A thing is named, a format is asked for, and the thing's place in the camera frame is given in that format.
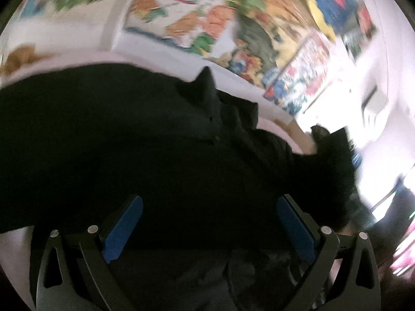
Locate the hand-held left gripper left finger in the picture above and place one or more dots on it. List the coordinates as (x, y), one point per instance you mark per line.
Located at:
(124, 228)

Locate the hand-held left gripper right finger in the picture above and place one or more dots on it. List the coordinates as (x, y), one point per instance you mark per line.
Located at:
(295, 230)

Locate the black garment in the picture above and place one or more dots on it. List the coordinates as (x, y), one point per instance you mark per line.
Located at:
(129, 136)

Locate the colourful cartoon play mat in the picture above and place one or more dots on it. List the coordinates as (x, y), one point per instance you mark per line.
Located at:
(256, 39)

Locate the brown cloth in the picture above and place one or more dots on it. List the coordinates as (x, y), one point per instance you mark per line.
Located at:
(19, 58)

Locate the comic collage wall poster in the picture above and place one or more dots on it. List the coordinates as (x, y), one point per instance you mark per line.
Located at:
(298, 77)

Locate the colourful map wall poster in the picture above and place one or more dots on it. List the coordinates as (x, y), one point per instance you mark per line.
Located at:
(181, 16)

